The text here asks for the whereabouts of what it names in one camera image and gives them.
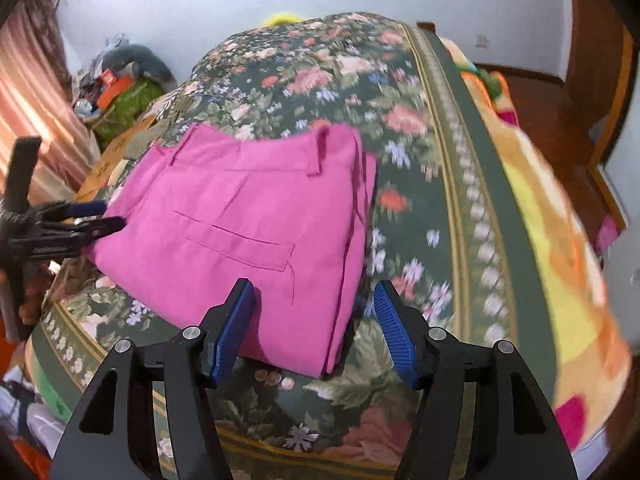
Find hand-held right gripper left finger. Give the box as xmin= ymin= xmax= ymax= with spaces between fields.
xmin=50 ymin=278 xmax=257 ymax=480

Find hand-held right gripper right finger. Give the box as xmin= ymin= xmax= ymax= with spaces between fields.
xmin=373 ymin=279 xmax=574 ymax=480

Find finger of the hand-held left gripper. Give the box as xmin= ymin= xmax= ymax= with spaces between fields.
xmin=35 ymin=200 xmax=109 ymax=223
xmin=9 ymin=215 xmax=127 ymax=262

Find pink pants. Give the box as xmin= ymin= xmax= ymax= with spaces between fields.
xmin=85 ymin=122 xmax=379 ymax=379

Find light wooden board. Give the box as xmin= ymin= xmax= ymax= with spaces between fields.
xmin=75 ymin=110 xmax=172 ymax=202

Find olive green garment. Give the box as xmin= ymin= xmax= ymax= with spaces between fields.
xmin=124 ymin=119 xmax=174 ymax=159

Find pink orange curtain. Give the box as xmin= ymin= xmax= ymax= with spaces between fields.
xmin=0 ymin=0 xmax=102 ymax=202

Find orange box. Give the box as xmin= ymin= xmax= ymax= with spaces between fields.
xmin=97 ymin=72 xmax=136 ymax=109

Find grey plush toy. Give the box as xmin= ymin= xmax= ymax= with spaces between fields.
xmin=102 ymin=43 xmax=176 ymax=87

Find orange yellow fleece blanket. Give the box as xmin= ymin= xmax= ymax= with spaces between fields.
xmin=439 ymin=35 xmax=634 ymax=457

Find green floral blanket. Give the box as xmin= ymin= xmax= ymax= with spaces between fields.
xmin=25 ymin=10 xmax=562 ymax=477

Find yellow foam tube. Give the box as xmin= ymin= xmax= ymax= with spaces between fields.
xmin=262 ymin=10 xmax=302 ymax=27

